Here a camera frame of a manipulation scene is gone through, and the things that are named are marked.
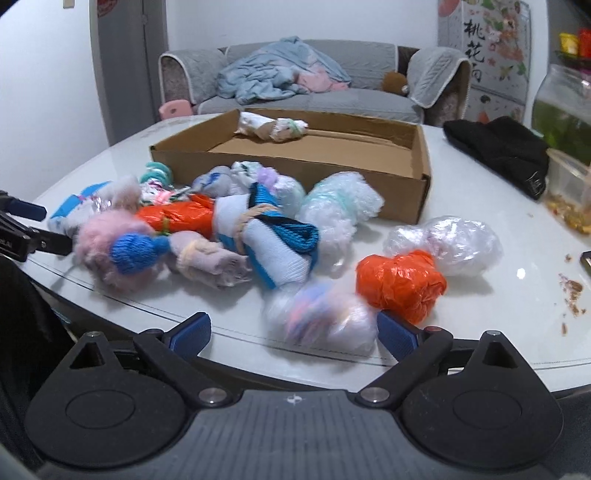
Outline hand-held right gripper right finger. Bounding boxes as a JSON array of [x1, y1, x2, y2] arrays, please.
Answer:
[[355, 311, 520, 408]]

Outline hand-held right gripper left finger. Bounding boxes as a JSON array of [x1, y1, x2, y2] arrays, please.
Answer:
[[69, 312, 230, 408]]

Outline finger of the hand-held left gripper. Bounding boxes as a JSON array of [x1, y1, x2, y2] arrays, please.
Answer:
[[28, 226, 77, 257], [0, 189, 48, 222]]

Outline light blue and white sock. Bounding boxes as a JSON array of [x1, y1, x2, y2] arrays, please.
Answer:
[[47, 181, 114, 234]]

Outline orange plastic bundle green tie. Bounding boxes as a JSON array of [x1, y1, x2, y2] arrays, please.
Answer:
[[135, 194, 218, 241]]

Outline bubble wrap bundle teal band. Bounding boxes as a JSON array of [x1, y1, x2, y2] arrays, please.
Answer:
[[295, 172, 386, 273]]

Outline pale pink plastic bundle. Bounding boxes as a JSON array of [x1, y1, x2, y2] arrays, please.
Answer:
[[256, 167, 308, 208]]

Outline brown cardboard box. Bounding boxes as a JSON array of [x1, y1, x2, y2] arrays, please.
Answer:
[[148, 109, 431, 225]]

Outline pink fluffy sock bundle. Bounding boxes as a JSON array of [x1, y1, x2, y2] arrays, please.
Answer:
[[74, 210, 162, 289]]

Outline beige pink sock bundle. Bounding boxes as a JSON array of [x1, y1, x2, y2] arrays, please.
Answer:
[[168, 231, 254, 289]]

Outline blue knit sock bundle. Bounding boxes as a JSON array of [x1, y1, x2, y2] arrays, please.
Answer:
[[112, 232, 169, 277]]

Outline clear plastic bundle colourful contents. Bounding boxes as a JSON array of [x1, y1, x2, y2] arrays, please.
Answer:
[[263, 281, 379, 356]]

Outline pale fluffy sock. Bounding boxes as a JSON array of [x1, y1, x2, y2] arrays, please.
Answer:
[[107, 174, 141, 210]]

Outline clear plastic bundle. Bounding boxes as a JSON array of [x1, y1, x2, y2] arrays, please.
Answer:
[[383, 215, 505, 278]]

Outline blue white sock bundle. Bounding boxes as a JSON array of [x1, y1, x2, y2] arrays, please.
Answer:
[[213, 182, 320, 291]]

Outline teal and white sock bundle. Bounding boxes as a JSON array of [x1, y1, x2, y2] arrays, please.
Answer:
[[139, 161, 175, 204]]

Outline grey sock bundle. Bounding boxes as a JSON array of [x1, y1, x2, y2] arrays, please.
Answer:
[[191, 165, 234, 199]]

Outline white plastic bundle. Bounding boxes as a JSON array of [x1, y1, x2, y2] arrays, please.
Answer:
[[228, 161, 264, 197]]

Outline pink stool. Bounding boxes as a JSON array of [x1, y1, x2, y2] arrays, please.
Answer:
[[159, 99, 198, 121]]

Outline food crumbs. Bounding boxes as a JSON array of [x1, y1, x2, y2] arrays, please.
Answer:
[[556, 272, 585, 335]]

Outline black knit cloth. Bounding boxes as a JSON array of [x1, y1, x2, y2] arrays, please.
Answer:
[[443, 115, 551, 201]]

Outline white sock roll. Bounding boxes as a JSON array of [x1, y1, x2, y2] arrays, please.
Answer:
[[235, 112, 278, 139]]

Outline patterned bundle with green band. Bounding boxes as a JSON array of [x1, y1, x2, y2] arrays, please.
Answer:
[[270, 118, 308, 143]]

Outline clear plastic food container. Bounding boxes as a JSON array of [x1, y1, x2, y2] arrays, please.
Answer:
[[545, 148, 591, 234]]

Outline grey sofa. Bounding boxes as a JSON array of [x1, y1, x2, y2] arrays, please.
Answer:
[[158, 38, 472, 126]]

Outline brown plush toy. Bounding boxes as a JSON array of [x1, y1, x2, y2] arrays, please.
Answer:
[[381, 71, 410, 97]]

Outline pink cloth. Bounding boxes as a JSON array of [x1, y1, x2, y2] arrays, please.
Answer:
[[295, 69, 352, 93]]

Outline light blue blanket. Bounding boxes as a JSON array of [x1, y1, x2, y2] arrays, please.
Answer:
[[216, 37, 354, 105]]

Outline glass jar with green contents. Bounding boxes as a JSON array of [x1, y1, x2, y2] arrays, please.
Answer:
[[531, 64, 591, 153]]

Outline yellow container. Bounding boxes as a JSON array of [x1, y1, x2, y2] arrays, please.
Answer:
[[558, 32, 581, 57]]

